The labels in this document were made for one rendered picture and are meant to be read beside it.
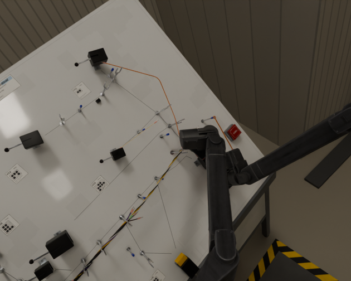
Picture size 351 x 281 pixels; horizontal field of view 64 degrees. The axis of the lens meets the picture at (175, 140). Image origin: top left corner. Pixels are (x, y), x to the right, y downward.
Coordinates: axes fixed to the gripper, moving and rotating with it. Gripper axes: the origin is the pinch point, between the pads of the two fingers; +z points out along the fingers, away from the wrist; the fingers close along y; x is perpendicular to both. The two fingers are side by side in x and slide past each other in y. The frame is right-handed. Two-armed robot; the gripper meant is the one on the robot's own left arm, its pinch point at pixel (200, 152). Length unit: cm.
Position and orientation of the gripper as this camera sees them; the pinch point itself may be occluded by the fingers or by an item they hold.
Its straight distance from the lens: 111.1
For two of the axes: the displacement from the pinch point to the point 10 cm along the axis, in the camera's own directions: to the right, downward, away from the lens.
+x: 7.1, 6.7, -2.1
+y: -7.0, 6.4, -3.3
